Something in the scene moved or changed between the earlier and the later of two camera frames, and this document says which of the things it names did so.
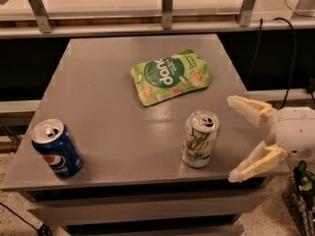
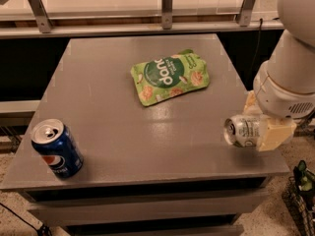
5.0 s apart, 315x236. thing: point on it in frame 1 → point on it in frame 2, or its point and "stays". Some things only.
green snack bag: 169,76 stays
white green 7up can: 199,138 → 242,130
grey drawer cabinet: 134,181 stays
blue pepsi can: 58,147 stays
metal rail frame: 243,22 stays
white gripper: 292,132 → 282,99
